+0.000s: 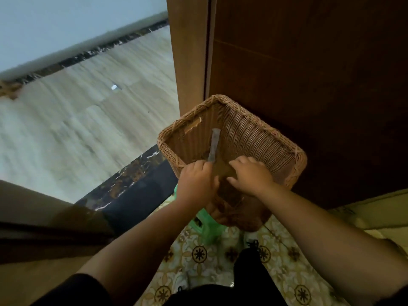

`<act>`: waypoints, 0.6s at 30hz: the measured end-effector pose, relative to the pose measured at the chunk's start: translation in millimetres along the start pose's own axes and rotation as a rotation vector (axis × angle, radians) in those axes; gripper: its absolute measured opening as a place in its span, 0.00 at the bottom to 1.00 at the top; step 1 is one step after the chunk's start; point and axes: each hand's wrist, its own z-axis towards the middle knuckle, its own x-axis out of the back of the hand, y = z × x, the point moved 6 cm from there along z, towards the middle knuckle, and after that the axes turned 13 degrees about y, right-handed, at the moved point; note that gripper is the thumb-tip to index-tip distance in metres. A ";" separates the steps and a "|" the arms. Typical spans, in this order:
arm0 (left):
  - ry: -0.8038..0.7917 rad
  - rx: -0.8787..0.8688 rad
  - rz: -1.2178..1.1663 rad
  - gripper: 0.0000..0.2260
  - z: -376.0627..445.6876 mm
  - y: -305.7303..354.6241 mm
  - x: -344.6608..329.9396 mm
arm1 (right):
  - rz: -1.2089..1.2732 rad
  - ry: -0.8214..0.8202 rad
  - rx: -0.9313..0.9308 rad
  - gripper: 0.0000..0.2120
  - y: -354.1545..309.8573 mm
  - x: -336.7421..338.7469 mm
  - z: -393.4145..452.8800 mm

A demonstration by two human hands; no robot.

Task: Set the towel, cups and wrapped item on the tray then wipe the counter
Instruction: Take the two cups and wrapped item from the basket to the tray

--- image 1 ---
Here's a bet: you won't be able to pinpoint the person's right hand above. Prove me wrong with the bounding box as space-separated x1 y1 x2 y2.
226 156 276 197

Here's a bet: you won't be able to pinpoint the person's left hand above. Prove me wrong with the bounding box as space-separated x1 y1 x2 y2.
176 159 220 211

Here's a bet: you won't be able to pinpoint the brown paper piece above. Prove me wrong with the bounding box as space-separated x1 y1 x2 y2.
212 154 238 179

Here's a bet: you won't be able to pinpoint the person's right forearm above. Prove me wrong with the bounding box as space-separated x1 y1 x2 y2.
255 183 408 298

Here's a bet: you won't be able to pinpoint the person's left forearm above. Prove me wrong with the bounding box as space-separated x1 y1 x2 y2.
76 197 208 306

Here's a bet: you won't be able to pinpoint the clear plastic strip packet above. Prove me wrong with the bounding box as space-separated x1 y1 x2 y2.
208 128 221 163

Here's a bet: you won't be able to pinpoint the green plastic stool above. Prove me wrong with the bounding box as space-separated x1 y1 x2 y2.
173 185 231 246

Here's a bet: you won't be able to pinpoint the square woven wicker basket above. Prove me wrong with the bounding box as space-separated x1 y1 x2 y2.
157 94 308 233

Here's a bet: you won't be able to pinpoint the white shoe with black laces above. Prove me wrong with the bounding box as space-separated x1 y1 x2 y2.
171 273 190 294
244 232 261 253

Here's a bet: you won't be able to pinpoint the black marble threshold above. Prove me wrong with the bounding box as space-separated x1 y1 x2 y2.
74 144 179 234

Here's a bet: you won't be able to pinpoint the black trousers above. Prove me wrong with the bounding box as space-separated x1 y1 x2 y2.
162 248 289 306

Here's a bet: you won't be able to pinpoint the dark brown wooden door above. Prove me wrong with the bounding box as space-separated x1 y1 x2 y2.
207 0 408 210

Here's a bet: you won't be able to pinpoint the black marble skirting strip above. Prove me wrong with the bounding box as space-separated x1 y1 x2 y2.
0 19 169 100

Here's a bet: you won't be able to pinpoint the brown wooden panel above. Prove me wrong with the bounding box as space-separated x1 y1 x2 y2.
0 180 116 306

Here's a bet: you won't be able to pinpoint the black shirt sleeve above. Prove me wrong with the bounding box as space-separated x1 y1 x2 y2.
31 273 113 306

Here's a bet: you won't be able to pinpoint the light brown door frame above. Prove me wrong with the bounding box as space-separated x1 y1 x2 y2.
166 0 211 117

